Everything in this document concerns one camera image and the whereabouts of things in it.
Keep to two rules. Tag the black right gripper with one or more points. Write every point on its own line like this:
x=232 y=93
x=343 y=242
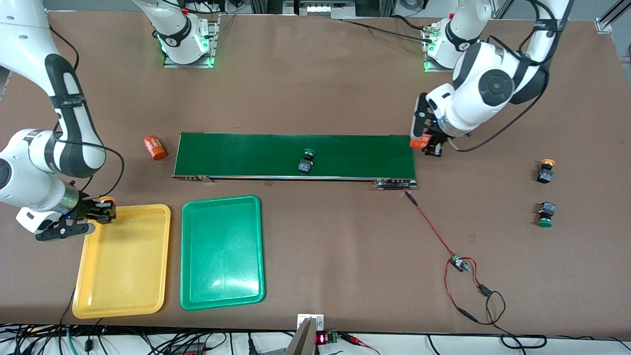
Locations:
x=87 y=209

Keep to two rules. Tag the red black power lead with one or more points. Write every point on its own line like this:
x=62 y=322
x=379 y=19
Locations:
x=484 y=290

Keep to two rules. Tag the red clip lead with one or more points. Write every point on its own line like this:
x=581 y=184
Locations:
x=352 y=338

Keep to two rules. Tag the aluminium frame profile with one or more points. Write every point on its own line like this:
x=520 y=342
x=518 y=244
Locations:
x=604 y=25

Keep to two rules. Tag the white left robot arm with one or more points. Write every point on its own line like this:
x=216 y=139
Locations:
x=493 y=86

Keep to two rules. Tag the green plastic tray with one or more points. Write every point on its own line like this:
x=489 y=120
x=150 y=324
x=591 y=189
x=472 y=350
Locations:
x=222 y=251

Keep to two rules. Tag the yellow plastic tray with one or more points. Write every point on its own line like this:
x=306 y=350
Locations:
x=123 y=261

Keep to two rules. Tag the red digit display module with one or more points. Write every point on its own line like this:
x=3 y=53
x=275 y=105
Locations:
x=321 y=338

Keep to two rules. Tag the orange cylinder with white print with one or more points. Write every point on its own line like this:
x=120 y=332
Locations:
x=155 y=148
x=416 y=143

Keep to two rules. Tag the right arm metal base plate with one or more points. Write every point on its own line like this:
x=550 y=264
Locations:
x=190 y=65

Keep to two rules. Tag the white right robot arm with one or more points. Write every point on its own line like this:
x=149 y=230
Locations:
x=29 y=182

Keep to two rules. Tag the grey metal camera bracket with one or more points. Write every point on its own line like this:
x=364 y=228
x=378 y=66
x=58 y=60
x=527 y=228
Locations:
x=303 y=340

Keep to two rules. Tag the green push button switch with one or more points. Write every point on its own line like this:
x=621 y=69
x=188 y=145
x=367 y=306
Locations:
x=304 y=166
x=545 y=222

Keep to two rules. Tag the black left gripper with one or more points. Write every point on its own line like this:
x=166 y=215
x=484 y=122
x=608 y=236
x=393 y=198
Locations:
x=436 y=140

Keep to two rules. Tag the small speed controller board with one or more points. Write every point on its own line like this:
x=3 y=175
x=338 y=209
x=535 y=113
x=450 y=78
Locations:
x=458 y=263

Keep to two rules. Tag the aluminium frame with light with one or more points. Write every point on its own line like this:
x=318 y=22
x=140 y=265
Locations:
x=318 y=9

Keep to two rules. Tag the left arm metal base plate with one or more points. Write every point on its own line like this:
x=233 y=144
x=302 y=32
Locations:
x=451 y=70

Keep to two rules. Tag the green conveyor belt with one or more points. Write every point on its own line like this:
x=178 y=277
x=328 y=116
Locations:
x=236 y=158

